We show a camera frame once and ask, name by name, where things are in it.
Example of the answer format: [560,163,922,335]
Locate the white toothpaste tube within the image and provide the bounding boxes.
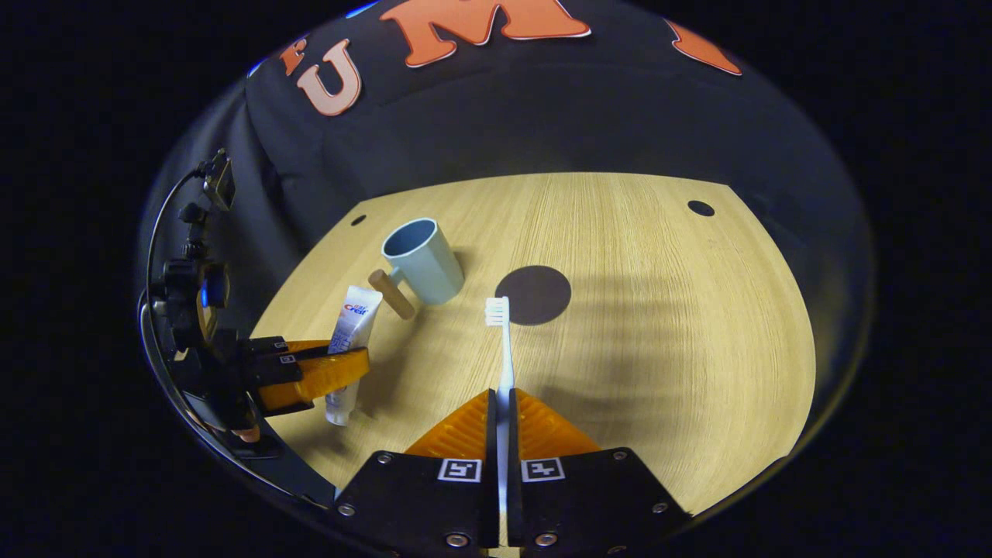
[324,285,384,427]

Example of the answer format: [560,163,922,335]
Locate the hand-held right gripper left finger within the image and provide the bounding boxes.
[333,389,501,553]

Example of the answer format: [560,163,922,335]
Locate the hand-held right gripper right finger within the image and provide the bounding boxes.
[508,387,692,555]

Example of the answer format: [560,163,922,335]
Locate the white and blue toothbrush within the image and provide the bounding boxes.
[484,296,517,547]

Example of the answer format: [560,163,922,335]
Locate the black backdrop cloth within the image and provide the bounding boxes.
[143,0,877,404]

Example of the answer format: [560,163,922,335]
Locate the dark brown round coaster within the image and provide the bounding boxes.
[494,265,573,326]

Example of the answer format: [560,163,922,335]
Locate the wooden desktop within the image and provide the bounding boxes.
[250,172,817,516]

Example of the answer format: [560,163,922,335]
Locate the light blue cup wooden handle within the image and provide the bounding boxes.
[367,218,466,321]

